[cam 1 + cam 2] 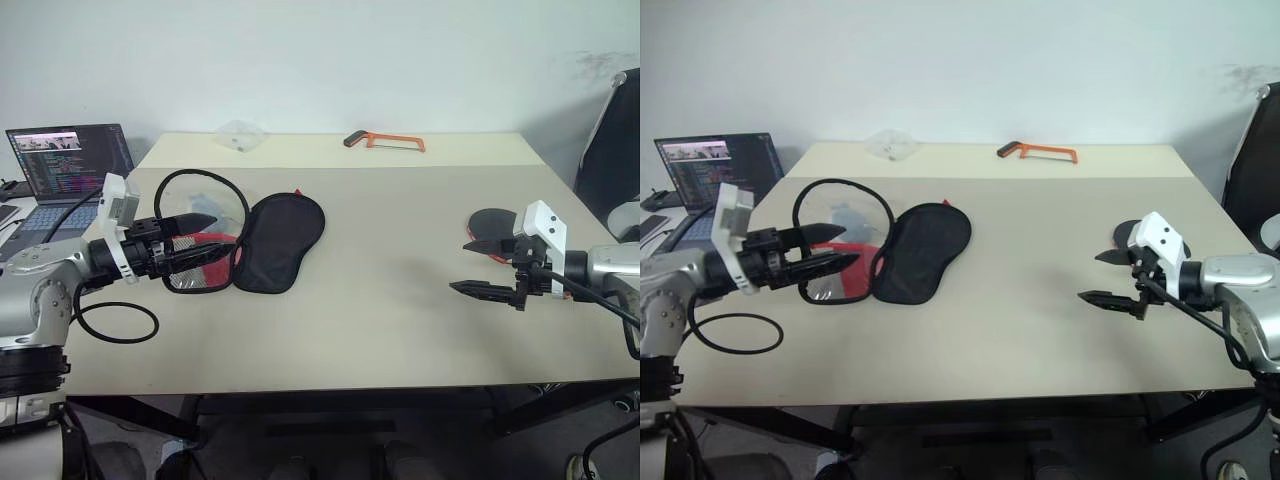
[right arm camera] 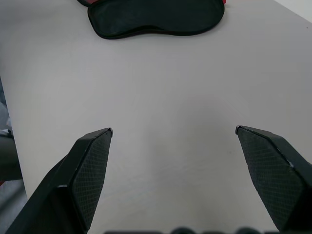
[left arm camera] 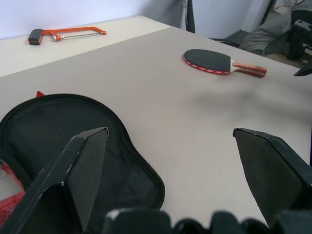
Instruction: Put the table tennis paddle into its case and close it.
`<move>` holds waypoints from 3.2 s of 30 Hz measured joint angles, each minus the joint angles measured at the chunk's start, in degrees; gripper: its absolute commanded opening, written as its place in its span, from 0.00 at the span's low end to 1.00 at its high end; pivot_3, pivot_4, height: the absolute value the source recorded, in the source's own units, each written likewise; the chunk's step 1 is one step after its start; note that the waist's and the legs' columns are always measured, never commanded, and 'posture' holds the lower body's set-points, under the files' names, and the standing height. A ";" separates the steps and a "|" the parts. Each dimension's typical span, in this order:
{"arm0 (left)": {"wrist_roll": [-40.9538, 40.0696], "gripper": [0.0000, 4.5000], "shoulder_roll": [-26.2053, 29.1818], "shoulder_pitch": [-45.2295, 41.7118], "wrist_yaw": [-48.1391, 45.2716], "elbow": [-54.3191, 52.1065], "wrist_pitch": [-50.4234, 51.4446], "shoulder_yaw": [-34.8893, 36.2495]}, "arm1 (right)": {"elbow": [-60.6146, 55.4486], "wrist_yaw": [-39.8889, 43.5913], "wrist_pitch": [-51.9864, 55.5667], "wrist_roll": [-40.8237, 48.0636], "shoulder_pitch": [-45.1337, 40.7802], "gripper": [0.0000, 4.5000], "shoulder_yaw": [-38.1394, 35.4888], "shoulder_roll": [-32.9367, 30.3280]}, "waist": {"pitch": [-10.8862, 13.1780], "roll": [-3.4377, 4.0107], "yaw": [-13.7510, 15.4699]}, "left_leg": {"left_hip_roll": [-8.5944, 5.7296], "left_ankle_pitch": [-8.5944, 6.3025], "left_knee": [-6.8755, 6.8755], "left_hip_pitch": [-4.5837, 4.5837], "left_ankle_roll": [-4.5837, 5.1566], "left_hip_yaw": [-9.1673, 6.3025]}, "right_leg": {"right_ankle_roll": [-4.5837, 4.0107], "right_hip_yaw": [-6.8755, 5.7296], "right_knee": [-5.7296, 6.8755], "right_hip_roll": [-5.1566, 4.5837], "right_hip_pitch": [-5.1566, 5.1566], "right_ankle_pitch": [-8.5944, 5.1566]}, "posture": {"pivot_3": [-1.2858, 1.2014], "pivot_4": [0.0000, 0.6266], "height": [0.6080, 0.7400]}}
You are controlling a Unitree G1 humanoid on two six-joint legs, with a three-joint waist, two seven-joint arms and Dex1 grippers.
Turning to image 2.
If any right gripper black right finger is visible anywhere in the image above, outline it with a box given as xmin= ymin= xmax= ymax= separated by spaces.
xmin=235 ymin=125 xmax=312 ymax=234

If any red and black bag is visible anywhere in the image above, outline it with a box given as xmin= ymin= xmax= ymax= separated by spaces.
xmin=77 ymin=0 xmax=228 ymax=39

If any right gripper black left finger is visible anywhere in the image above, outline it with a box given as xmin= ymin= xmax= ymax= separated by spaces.
xmin=4 ymin=127 xmax=114 ymax=234

